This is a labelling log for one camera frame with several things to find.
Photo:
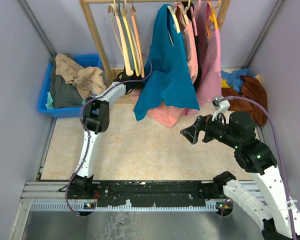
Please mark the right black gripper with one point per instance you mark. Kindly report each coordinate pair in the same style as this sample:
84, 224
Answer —
203, 123

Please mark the teal blue t shirt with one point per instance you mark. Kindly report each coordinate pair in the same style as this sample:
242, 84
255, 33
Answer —
167, 80

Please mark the cream plastic hanger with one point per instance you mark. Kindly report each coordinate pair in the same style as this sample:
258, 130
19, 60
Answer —
174, 31

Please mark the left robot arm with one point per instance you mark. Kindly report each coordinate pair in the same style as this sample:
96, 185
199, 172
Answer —
94, 116

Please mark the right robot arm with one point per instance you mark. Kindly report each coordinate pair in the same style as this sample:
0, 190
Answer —
277, 217

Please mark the salmon pink t shirt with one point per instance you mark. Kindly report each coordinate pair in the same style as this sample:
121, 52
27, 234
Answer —
165, 115

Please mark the black t shirt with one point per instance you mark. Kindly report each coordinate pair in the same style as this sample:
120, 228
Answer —
191, 44

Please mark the brown t shirt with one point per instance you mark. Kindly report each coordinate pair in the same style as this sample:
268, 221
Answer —
253, 90

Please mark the beige t shirt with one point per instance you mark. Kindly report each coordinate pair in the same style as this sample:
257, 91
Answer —
87, 80

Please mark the beige hanger with shirt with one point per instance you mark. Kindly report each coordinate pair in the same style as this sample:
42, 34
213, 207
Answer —
183, 12

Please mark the yellow hanger with shirt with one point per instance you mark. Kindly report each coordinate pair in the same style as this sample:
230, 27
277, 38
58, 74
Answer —
211, 23

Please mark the orange plastic hanger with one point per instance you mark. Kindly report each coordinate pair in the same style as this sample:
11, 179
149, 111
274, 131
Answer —
137, 38

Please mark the pink hanger with shirt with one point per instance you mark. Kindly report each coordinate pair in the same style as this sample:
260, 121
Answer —
195, 17

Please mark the dark grey t shirt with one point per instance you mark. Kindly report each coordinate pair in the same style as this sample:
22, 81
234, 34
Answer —
63, 95

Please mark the yellow cloth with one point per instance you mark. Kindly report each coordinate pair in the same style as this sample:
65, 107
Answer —
225, 85

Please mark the light blue cloth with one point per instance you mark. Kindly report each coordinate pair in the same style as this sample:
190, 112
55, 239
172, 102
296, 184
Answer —
234, 79

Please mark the blue plastic bin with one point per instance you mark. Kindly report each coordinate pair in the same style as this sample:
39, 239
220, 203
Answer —
85, 60

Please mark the mint green cloth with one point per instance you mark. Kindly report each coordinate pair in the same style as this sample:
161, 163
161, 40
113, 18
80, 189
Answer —
50, 102

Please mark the wooden clothes rack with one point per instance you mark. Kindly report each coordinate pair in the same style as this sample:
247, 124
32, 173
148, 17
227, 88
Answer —
222, 5

